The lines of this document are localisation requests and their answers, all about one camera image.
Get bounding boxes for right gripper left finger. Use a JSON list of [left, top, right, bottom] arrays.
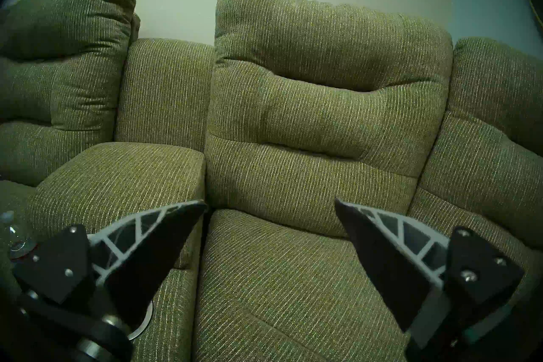
[[13, 200, 208, 323]]

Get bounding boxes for green fabric sectional sofa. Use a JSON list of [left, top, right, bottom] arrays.
[[0, 0, 543, 362]]

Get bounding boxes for metal-rimmed cup holder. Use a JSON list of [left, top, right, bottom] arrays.
[[127, 301, 154, 341]]

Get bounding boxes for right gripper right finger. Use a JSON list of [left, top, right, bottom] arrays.
[[334, 198, 524, 333]]

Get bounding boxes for clear bottle red-banded label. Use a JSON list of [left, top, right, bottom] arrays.
[[0, 211, 37, 261]]

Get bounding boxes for green fabric sofa console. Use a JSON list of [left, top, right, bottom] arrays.
[[0, 141, 207, 362]]

